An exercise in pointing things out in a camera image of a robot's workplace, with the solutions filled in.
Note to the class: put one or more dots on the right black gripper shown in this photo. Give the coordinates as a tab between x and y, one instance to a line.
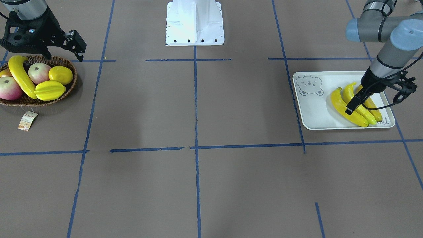
50	29

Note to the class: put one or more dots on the yellow lemon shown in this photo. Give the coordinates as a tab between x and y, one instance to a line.
61	74

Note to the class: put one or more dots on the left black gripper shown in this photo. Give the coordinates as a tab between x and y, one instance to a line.
372	82

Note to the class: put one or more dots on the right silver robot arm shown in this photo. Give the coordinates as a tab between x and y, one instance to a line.
29	9

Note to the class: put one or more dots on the orange yellow mango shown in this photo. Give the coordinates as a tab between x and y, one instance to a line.
5	73

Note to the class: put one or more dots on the red yellow apple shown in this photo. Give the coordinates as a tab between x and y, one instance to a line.
10	89
39	72

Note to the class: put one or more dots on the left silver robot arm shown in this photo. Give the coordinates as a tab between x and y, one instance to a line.
402	38

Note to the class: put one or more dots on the white camera stand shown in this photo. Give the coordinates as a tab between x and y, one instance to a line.
194	23

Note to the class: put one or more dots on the basket paper tag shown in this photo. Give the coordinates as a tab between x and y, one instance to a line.
27	120

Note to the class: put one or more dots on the yellow bell pepper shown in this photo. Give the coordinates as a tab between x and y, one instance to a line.
49	90

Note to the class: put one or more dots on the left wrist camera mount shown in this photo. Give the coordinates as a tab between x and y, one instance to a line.
403	85

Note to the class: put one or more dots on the white bear tray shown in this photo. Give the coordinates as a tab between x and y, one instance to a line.
313	91

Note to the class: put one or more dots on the brown wicker basket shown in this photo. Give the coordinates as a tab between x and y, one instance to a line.
54	61

